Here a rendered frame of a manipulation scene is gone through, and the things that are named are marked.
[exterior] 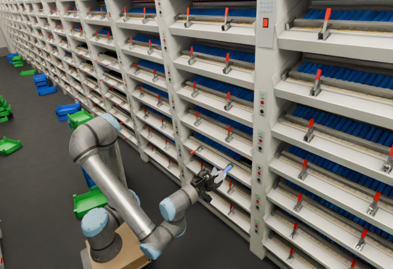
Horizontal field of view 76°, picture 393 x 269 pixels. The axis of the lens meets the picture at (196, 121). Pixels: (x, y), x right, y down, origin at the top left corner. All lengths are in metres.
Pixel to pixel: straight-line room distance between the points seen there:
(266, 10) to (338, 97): 0.40
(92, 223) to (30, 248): 0.77
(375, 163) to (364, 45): 0.39
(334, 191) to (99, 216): 1.19
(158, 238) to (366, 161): 0.86
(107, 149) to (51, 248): 1.06
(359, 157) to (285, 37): 0.49
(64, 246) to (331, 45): 1.98
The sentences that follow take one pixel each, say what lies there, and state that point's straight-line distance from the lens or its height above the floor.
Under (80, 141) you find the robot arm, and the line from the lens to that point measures 1.19.
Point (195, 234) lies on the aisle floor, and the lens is 1.91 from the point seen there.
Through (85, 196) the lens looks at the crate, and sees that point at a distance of 2.41.
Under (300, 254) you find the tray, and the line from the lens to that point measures 1.63.
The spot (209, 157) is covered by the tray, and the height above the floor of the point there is 0.54.
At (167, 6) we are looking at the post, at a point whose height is 1.42.
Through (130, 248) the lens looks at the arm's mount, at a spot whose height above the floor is 0.15.
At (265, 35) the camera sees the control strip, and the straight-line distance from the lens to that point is 1.04.
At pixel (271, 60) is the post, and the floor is 1.23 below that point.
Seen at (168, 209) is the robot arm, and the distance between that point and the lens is 1.15.
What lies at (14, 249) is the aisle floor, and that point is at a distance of 2.34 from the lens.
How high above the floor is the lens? 1.51
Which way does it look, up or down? 28 degrees down
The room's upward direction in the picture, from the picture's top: 5 degrees counter-clockwise
